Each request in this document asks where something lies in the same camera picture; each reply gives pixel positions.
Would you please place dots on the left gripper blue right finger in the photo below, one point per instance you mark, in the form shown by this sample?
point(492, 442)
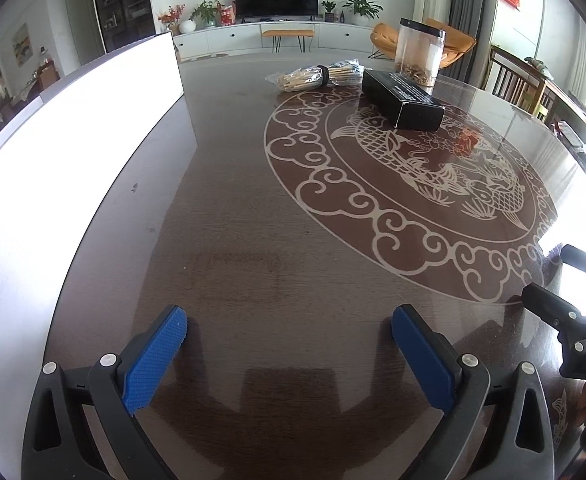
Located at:
point(518, 442)

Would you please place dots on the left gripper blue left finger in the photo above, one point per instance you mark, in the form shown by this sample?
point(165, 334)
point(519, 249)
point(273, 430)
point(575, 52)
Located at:
point(58, 442)

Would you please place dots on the wooden dining chair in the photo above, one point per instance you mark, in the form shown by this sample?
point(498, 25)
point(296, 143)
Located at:
point(517, 82)

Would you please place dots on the black rectangular box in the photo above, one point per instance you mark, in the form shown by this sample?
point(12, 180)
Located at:
point(402, 102)

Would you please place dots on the clear plastic jar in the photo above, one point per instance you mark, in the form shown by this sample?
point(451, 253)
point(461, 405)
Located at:
point(419, 66)

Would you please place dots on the orange lounge chair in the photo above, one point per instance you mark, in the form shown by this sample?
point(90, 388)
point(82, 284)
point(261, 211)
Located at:
point(456, 44)

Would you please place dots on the bag of wooden sticks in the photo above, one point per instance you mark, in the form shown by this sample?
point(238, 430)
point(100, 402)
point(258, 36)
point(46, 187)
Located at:
point(339, 74)

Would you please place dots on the green potted plant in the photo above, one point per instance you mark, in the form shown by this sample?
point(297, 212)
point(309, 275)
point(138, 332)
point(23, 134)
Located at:
point(363, 11)

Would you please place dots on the white tv cabinet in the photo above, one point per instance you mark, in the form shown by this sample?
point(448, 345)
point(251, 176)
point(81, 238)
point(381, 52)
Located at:
point(246, 38)

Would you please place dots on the red flowers white vase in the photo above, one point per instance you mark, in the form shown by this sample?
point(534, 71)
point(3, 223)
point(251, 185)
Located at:
point(172, 19)

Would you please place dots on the wooden bench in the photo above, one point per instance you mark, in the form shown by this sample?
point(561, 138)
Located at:
point(278, 36)

